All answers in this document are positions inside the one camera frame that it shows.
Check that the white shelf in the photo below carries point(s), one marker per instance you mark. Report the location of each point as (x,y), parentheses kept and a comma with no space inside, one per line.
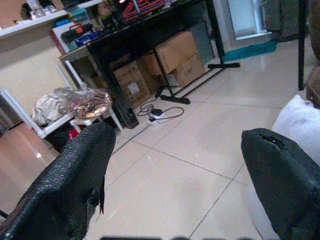
(27,23)

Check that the crumpled plastic bag pile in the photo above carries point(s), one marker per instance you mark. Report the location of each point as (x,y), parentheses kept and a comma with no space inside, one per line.
(70,103)

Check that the large brown cardboard box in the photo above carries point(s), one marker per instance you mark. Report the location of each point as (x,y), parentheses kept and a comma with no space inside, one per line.
(175,51)

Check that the white frame rack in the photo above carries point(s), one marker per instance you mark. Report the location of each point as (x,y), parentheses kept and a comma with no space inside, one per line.
(62,100)

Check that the printed brown cardboard box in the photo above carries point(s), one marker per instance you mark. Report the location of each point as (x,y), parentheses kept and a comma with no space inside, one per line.
(131,83)

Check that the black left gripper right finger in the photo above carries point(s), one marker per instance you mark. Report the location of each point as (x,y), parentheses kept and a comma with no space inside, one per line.
(280,180)

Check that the grey flat panel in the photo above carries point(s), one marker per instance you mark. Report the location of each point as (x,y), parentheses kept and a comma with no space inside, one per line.
(201,42)

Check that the black metal table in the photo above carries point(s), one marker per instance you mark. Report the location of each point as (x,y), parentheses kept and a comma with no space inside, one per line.
(160,40)

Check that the black toolbox orange latch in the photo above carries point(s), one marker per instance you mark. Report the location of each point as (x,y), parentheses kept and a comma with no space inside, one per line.
(77,31)

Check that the teal floor mat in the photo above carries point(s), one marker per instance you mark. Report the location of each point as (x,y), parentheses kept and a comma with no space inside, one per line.
(250,50)

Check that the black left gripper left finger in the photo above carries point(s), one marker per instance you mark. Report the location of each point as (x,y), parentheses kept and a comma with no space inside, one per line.
(70,180)

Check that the white pillow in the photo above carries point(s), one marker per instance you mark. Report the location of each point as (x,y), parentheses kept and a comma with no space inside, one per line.
(298,125)

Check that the white power strip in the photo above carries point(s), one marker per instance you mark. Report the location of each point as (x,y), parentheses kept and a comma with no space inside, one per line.
(156,118)

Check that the black computer tower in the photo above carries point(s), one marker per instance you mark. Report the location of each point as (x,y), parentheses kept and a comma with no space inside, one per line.
(126,110)

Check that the black metal stand leg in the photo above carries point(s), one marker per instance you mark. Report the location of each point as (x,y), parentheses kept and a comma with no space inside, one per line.
(302,45)

